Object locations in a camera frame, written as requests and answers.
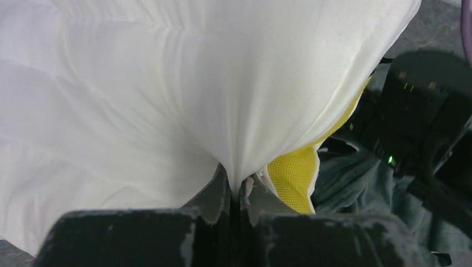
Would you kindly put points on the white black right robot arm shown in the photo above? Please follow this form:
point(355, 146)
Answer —
point(414, 125)

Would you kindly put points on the white pillow with yellow edge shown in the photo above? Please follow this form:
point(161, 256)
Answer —
point(134, 104)

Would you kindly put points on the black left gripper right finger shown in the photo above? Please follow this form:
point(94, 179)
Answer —
point(273, 234)

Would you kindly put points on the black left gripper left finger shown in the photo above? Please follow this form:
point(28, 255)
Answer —
point(196, 234)

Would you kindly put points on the zebra striped pillowcase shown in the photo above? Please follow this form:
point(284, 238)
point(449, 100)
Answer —
point(351, 178)

